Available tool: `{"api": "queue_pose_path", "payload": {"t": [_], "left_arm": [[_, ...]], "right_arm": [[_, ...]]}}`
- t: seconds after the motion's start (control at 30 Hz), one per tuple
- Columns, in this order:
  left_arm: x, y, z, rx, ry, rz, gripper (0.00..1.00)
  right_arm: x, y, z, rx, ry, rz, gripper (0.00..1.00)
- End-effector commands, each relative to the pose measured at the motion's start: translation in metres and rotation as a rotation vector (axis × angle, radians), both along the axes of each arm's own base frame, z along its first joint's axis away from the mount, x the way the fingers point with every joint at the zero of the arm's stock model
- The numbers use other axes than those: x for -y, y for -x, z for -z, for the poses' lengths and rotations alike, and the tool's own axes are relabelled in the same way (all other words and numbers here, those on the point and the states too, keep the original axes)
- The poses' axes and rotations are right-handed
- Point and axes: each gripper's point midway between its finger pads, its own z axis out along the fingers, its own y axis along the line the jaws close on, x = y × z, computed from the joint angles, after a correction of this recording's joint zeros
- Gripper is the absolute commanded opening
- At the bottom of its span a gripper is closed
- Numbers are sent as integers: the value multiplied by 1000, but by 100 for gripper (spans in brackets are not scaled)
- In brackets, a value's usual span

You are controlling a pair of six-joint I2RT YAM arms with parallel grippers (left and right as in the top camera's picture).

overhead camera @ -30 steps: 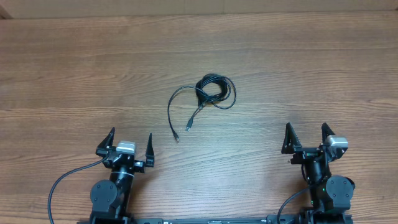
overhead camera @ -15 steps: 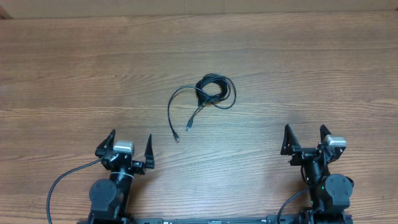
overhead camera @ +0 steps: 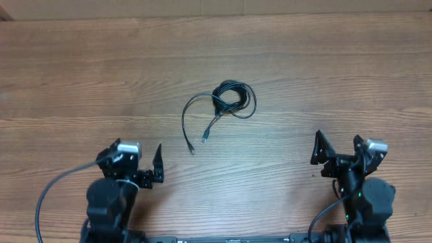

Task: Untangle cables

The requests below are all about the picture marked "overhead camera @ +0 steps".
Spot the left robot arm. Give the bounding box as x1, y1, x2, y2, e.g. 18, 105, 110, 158
80, 138, 164, 243

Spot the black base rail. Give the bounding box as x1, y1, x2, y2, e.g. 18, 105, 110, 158
147, 233, 309, 243

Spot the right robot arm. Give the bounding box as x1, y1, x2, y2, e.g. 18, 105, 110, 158
305, 130, 396, 242

